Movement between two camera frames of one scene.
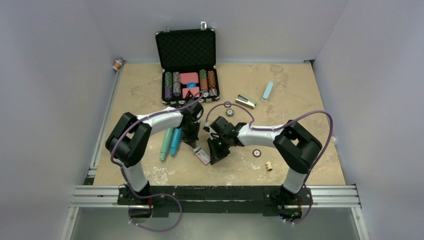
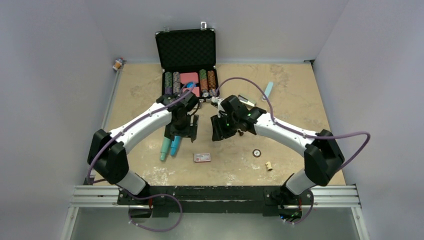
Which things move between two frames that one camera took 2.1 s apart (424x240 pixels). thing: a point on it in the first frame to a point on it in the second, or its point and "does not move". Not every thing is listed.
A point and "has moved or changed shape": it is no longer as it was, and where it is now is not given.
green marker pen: [167, 143] does not move
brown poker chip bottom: [256, 153] does not move
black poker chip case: [188, 59] does not move
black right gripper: [216, 154] to [219, 133]
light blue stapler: [267, 92] does not move
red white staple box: [202, 155] has moved or changed shape
